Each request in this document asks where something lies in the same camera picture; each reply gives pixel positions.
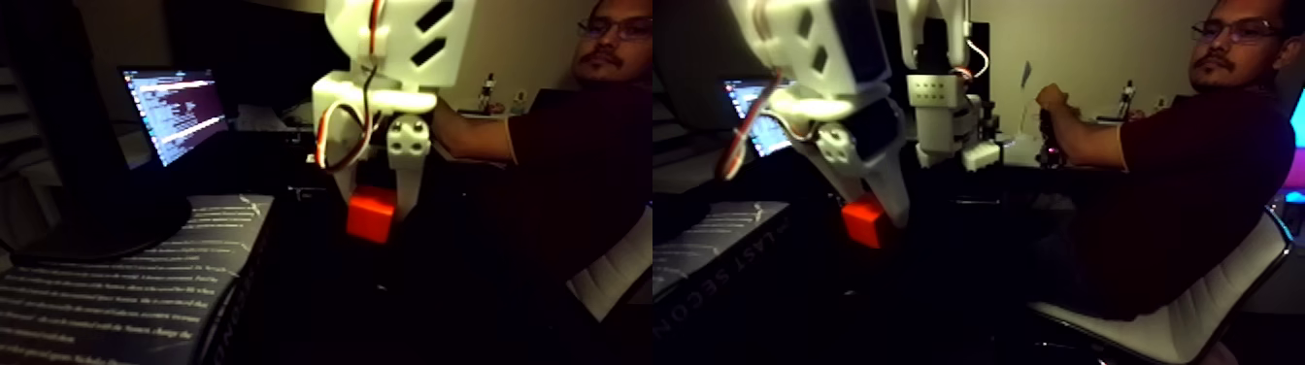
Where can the red cube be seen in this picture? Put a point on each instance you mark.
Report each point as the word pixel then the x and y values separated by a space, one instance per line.
pixel 369 216

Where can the person's left hand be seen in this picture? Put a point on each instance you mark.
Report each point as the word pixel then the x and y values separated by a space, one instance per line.
pixel 1054 100

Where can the black box with small lettering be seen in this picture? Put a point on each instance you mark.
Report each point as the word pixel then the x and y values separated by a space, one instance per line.
pixel 449 234

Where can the wide black monitor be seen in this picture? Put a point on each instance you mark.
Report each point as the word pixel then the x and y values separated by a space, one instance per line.
pixel 255 51

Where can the open laptop with lit screen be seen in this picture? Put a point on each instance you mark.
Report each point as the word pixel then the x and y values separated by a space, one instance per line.
pixel 178 112

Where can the dark box with white text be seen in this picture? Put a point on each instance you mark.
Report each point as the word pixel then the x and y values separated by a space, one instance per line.
pixel 122 296

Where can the black monitor on round stand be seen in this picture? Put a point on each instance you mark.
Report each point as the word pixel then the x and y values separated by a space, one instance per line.
pixel 61 122

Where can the white chair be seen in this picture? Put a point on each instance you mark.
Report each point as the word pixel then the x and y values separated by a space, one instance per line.
pixel 1172 336

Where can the person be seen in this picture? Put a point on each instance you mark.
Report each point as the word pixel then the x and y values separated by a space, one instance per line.
pixel 1213 194

